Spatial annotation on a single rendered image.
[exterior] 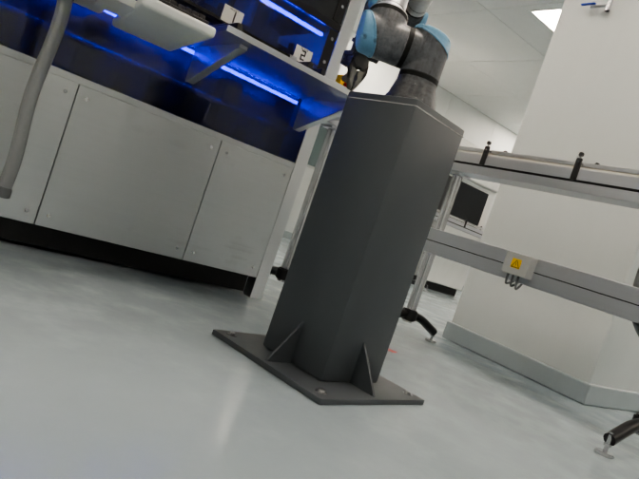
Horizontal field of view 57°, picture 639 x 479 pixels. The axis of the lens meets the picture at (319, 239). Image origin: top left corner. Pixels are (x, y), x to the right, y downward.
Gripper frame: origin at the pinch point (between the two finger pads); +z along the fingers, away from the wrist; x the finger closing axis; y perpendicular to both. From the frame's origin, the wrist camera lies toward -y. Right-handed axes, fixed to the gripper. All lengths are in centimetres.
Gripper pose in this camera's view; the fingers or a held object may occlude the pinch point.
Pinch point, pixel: (351, 88)
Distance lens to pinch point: 230.8
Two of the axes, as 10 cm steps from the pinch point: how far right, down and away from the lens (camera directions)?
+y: -5.8, -2.2, 7.9
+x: -7.5, -2.3, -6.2
